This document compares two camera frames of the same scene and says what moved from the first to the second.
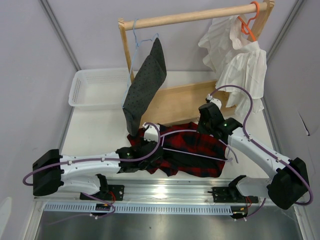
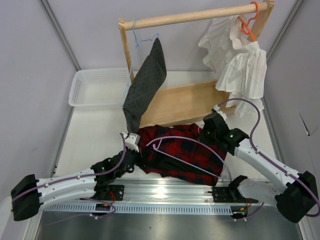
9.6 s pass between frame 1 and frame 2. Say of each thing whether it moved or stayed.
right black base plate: stayed
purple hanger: moved
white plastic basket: stayed
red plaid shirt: stayed
